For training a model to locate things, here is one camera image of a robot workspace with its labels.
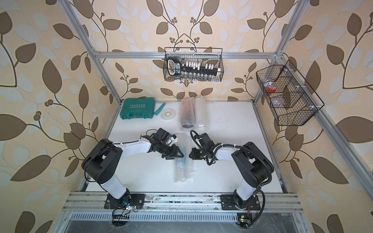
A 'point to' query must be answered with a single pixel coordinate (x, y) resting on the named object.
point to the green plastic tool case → (143, 108)
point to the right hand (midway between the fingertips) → (190, 155)
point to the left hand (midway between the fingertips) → (179, 155)
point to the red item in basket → (271, 89)
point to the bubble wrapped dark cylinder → (187, 108)
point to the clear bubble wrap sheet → (183, 171)
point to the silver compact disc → (168, 114)
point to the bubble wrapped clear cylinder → (200, 110)
